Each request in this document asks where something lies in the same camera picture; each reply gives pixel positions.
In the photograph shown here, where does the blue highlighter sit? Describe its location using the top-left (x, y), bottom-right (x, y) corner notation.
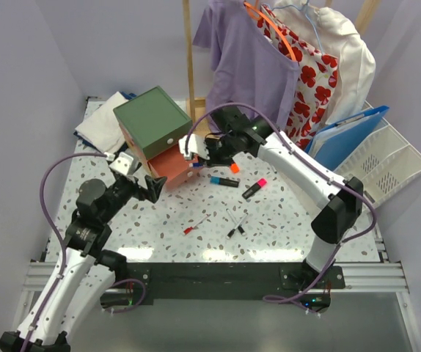
top-left (210, 176), bottom-right (240, 188)

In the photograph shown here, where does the pink highlighter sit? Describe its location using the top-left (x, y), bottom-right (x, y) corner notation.
top-left (242, 178), bottom-right (267, 199)

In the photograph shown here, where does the red cap marker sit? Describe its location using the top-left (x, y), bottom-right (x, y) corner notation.
top-left (183, 214), bottom-right (210, 235)

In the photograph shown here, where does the three-drawer desk organizer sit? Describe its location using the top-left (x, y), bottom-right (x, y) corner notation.
top-left (113, 86), bottom-right (201, 191)

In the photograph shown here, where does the black cap marker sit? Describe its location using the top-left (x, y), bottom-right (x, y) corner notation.
top-left (226, 208), bottom-right (246, 235)
top-left (226, 214), bottom-right (247, 239)

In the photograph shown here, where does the blue document folder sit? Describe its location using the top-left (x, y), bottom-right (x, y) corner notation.
top-left (304, 106), bottom-right (389, 171)

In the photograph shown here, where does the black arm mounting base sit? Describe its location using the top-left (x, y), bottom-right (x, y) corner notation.
top-left (100, 262), bottom-right (345, 308)

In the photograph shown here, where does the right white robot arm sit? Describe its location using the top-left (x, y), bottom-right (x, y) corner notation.
top-left (206, 103), bottom-right (364, 288)

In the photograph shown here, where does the orange highlighter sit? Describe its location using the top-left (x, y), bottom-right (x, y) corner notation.
top-left (230, 164), bottom-right (240, 174)

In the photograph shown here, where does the wooden clothes rack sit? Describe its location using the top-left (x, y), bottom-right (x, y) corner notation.
top-left (181, 0), bottom-right (382, 147)

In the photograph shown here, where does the folded white cloth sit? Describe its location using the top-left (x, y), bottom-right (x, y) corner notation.
top-left (75, 91), bottom-right (131, 155)

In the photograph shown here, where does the purple t-shirt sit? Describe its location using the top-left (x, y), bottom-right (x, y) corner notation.
top-left (193, 1), bottom-right (300, 129)

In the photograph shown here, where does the red floral dress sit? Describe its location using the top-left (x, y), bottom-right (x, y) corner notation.
top-left (257, 4), bottom-right (339, 149)

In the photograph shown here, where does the orange clothes hanger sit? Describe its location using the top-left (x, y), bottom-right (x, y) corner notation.
top-left (244, 1), bottom-right (297, 62)

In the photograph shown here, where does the white file rack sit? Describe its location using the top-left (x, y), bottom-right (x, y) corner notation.
top-left (333, 108), bottom-right (421, 208)

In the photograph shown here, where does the cream white shirt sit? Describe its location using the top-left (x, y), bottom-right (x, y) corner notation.
top-left (272, 1), bottom-right (376, 125)

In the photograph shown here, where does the light blue clothes hanger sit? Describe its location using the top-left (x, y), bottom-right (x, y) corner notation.
top-left (301, 0), bottom-right (324, 54)

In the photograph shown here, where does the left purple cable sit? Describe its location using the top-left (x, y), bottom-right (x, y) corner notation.
top-left (19, 153), bottom-right (147, 352)

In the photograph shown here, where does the purple cable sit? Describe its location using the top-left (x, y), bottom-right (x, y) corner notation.
top-left (186, 103), bottom-right (378, 305)
top-left (19, 153), bottom-right (147, 352)

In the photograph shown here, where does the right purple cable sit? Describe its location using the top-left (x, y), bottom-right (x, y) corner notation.
top-left (186, 103), bottom-right (378, 305)

